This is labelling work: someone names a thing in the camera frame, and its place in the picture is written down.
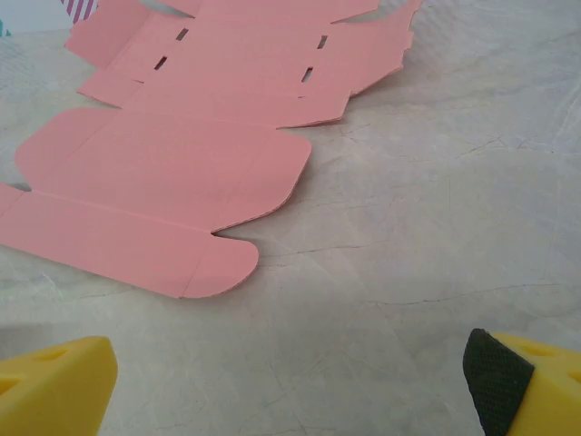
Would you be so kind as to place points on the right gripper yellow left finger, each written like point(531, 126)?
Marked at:
point(54, 390)

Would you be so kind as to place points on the pink paper box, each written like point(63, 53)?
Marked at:
point(172, 159)

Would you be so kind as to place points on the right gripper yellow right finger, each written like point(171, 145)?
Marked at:
point(522, 390)

